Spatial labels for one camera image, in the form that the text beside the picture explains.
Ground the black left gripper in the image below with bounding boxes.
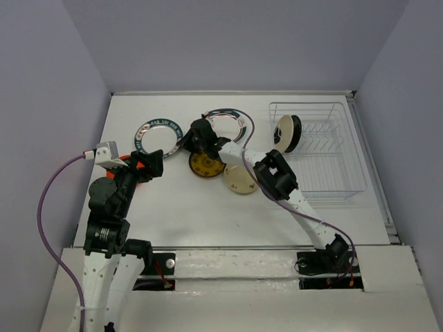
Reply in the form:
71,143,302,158
107,148,164,215

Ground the dark blue rimmed white plate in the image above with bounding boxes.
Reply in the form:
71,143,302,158
134,118,183,158

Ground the cream plate with black patch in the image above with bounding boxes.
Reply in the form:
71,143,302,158
273,116,294,153

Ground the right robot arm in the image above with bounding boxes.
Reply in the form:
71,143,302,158
177,118,356,273

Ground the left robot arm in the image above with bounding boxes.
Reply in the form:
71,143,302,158
69,143,163,331

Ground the yellow brown patterned plate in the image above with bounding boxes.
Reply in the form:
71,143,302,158
188,151,226,178

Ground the green red rimmed white plate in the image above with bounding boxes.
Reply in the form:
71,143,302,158
209,108,247,142

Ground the cream plate with small prints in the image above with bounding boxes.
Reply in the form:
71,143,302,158
223,164,258,195

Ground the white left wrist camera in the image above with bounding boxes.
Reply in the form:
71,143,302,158
94,141,120,169

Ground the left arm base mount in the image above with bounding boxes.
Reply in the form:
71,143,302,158
133,252,176,291

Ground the white wire dish rack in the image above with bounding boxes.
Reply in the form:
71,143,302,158
269,102,368,201

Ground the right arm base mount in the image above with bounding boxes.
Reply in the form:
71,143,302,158
294,251,363,291

